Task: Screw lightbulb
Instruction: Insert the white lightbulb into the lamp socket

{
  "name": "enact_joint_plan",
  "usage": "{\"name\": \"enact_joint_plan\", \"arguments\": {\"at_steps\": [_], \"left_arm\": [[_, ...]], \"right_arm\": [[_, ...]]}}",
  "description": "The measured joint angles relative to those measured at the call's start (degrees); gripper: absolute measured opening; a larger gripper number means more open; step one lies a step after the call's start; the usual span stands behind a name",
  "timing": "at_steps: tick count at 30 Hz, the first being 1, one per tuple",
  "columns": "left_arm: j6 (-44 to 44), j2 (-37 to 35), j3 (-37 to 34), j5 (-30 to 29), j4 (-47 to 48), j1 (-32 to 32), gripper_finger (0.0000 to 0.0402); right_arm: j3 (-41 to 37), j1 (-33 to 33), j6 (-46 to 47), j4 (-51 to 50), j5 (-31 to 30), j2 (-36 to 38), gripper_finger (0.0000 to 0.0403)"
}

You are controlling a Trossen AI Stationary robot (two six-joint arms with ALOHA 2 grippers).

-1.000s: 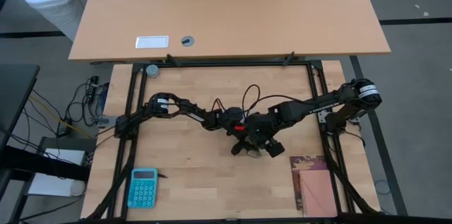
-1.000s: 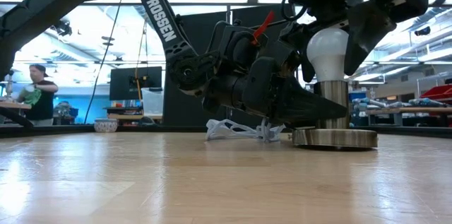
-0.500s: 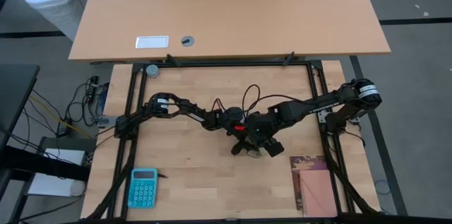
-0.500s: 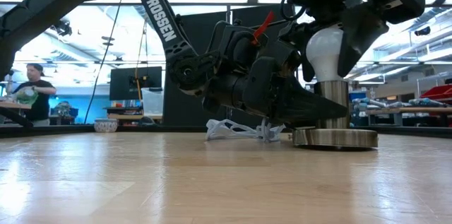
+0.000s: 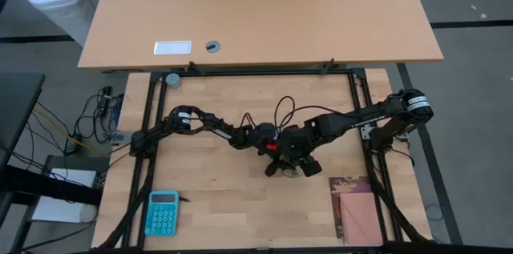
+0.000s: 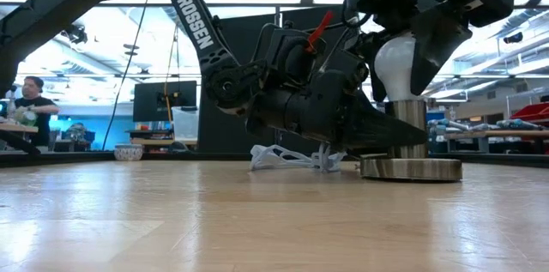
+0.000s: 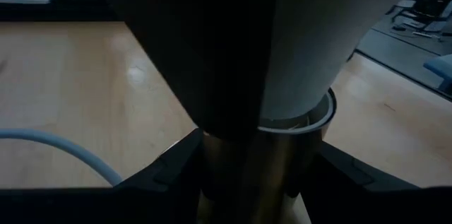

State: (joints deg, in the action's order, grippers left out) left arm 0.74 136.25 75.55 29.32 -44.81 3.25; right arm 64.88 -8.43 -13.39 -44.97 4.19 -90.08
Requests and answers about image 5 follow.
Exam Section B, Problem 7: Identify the pink spiral notebook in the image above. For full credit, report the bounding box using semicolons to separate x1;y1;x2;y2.
339;192;385;247

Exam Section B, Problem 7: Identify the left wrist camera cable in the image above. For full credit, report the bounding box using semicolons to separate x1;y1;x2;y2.
274;95;296;129

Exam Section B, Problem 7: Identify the yellow cable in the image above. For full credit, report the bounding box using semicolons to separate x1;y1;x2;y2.
32;107;106;158

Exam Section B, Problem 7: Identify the teal calculator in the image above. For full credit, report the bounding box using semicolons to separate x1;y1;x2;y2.
143;190;180;237

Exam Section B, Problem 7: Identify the purple patterned book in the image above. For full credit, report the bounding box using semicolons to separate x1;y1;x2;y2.
329;176;374;240

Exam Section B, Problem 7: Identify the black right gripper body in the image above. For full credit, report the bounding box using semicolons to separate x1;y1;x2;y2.
280;125;323;178

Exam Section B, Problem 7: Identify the beige wooden desk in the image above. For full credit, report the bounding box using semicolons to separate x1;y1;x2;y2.
77;0;445;71

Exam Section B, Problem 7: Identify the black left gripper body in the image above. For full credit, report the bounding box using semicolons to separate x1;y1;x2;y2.
252;123;281;178

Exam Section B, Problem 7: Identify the black power adapter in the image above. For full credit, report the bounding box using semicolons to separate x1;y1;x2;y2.
63;136;80;157

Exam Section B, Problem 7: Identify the white box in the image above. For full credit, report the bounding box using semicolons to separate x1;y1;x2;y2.
30;167;99;224

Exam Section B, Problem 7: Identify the black metal beam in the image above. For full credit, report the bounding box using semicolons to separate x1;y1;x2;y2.
0;164;103;207

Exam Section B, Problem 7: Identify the white rectangular tray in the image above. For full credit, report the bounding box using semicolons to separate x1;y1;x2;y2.
153;40;193;56

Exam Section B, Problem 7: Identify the black clamp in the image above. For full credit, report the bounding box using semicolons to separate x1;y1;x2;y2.
188;60;206;77
320;58;336;75

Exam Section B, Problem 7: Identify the grey power strip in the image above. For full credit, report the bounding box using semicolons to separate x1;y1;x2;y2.
104;131;131;146

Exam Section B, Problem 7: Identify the black side table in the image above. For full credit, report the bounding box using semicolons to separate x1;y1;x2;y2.
0;72;46;169

